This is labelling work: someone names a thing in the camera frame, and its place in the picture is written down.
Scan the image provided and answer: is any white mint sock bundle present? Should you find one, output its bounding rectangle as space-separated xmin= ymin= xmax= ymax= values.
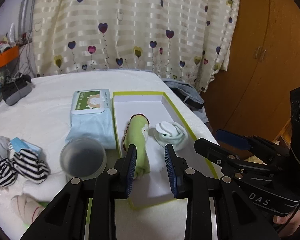
xmin=153 ymin=121 xmax=189 ymax=151

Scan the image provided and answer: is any green rabbit towel roll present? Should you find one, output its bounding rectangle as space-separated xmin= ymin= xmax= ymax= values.
xmin=123 ymin=114 xmax=151 ymax=179

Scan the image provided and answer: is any black white striped sock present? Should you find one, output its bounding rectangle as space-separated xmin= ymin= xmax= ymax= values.
xmin=12 ymin=148 xmax=50 ymax=184
xmin=0 ymin=158 xmax=17 ymax=188

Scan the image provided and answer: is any right hand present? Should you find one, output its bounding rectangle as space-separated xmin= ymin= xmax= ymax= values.
xmin=273 ymin=210 xmax=300 ymax=235

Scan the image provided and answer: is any round grey lidded container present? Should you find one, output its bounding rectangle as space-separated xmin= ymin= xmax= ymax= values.
xmin=59 ymin=137 xmax=107 ymax=180

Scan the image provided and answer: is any grey blue clothes pile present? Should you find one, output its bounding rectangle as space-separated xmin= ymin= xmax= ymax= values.
xmin=162 ymin=78 xmax=209 ymax=123

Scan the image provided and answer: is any blue wet wipes pack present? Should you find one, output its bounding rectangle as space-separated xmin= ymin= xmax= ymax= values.
xmin=65 ymin=89 xmax=116 ymax=149

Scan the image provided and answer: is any white box green rim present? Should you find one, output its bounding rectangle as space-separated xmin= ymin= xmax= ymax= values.
xmin=85 ymin=91 xmax=220 ymax=240

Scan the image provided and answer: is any cream striped sock roll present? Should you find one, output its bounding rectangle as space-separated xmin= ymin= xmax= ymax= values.
xmin=11 ymin=195 xmax=48 ymax=225

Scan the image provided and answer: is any wooden wardrobe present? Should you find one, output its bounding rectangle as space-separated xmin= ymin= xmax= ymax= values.
xmin=203 ymin=0 xmax=300 ymax=141

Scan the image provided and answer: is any white plush bed cover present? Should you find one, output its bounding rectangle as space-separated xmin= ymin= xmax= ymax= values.
xmin=0 ymin=70 xmax=221 ymax=238

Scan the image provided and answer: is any blue face mask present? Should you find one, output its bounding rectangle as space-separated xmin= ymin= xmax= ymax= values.
xmin=8 ymin=137 xmax=42 ymax=156

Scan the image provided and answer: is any heart pattern cream curtain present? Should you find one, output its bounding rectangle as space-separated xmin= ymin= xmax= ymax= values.
xmin=33 ymin=0 xmax=240 ymax=92

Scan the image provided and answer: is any black grey VR headset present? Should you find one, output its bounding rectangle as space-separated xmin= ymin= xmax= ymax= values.
xmin=0 ymin=75 xmax=32 ymax=106

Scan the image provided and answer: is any orange tray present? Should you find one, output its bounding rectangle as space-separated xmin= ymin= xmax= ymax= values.
xmin=0 ymin=46 xmax=19 ymax=68

